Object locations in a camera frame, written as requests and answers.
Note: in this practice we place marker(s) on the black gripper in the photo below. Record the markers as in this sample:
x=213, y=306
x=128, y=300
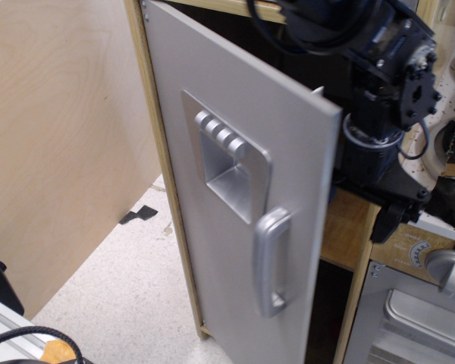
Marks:
x=370, y=167

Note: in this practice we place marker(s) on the silver fridge door handle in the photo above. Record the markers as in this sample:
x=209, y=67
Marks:
x=267, y=234

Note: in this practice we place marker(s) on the grey toy fridge door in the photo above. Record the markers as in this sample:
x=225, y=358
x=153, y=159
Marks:
x=298, y=128

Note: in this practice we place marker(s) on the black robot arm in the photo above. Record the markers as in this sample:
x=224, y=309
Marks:
x=392, y=54

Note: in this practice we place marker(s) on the silver oven knob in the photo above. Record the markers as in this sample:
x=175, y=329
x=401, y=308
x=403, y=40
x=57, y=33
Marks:
x=440, y=265

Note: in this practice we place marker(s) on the grey toy oven door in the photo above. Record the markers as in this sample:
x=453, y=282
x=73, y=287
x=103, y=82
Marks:
x=372, y=339

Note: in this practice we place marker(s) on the silver ice dispenser panel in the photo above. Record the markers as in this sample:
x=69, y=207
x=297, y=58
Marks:
x=230, y=164

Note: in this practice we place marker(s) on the white toy sink counter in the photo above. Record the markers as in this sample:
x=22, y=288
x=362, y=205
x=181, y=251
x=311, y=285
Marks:
x=419, y=170

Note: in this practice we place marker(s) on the grey freezer door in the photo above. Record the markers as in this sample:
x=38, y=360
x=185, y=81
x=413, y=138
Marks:
x=411, y=4

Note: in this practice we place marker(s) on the black tape on floor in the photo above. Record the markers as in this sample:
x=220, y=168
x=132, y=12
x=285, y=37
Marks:
x=144, y=213

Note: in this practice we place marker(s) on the plywood board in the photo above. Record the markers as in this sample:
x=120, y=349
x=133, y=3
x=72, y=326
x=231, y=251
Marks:
x=76, y=143

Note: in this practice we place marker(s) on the orange tape patch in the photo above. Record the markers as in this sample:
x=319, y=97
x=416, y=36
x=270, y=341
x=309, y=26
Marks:
x=57, y=351

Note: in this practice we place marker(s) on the black box at left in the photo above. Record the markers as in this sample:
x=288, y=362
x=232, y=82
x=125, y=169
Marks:
x=8, y=297

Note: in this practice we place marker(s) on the wooden toy kitchen frame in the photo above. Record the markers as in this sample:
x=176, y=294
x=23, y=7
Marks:
x=348, y=217

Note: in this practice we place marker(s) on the silver oven door handle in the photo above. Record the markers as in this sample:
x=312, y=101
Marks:
x=421, y=321

